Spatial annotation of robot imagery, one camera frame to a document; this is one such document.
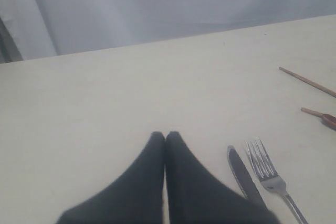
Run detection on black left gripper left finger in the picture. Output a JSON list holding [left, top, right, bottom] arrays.
[[57, 132, 165, 223]]

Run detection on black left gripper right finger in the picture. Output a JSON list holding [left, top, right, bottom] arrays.
[[165, 132, 279, 223]]

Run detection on silver table knife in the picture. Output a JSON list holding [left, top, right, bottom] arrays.
[[227, 145, 267, 209]]

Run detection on silver metal fork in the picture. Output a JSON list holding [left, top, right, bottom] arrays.
[[246, 139, 308, 224]]

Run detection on light wooden chopstick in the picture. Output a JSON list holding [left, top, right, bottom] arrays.
[[301, 107, 324, 118]]

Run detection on red-brown wooden spoon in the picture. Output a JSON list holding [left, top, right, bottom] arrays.
[[321, 114, 336, 130]]

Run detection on dark wooden chopstick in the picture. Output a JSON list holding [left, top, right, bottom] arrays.
[[278, 67, 336, 98]]

